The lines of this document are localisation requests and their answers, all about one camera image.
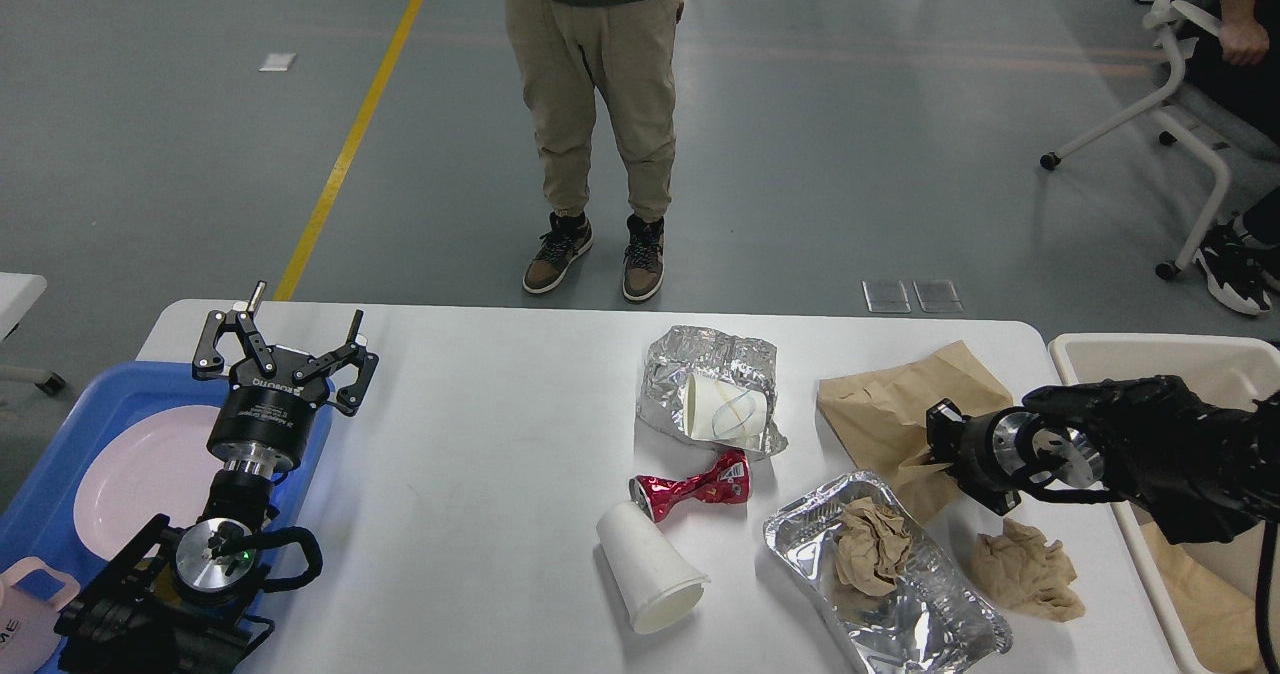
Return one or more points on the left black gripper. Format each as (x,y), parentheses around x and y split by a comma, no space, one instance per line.
(268,419)

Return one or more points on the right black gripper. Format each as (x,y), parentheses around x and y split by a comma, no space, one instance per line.
(982,451)

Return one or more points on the brown paper bag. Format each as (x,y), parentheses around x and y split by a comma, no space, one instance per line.
(879,417)

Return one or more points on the pink plate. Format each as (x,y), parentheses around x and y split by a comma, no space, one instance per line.
(159,465)

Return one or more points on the crushed paper cup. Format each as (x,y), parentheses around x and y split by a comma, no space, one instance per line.
(723,412)

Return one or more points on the aluminium foil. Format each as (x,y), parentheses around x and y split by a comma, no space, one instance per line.
(686,350)

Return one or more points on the pink HOME mug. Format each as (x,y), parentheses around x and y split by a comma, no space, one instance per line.
(28,638)

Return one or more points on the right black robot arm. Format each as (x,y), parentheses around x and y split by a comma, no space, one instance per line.
(1204,474)

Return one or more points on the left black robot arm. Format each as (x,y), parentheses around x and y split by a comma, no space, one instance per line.
(178,599)

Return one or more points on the crumpled brown paper ball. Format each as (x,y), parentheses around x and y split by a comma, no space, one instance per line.
(1022,571)
(873,546)

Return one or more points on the aluminium foil tray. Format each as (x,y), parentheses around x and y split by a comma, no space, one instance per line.
(932,621)

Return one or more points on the crushed red can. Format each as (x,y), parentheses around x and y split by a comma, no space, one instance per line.
(727,482)

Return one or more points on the beige plastic bin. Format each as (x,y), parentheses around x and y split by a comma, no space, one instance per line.
(1229,372)

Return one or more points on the white side table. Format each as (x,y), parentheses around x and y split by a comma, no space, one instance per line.
(19,292)

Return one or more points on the blue plastic tray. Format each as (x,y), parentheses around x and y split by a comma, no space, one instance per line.
(40,521)

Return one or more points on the brown paper in bin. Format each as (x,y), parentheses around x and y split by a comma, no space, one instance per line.
(1217,618)

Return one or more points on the white paper cup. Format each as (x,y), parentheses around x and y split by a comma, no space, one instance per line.
(658,585)

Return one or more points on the person in khaki trousers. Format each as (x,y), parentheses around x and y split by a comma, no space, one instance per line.
(574,55)

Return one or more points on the person in dark trousers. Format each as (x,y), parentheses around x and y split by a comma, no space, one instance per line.
(1239,69)

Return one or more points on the white office chair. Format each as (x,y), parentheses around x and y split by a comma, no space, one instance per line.
(1187,116)

